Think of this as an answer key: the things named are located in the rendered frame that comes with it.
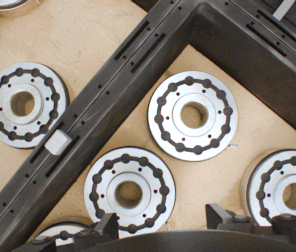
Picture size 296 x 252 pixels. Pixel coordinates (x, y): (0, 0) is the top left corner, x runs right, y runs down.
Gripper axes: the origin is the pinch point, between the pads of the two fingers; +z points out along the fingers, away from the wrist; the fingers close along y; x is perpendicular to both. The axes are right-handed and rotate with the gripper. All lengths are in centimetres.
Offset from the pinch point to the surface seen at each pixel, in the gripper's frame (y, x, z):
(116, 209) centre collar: -4.7, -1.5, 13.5
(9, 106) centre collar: -16.0, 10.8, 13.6
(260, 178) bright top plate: 11.3, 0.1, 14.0
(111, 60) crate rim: -3.0, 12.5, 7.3
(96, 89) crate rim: -4.5, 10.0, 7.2
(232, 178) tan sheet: 9.1, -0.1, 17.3
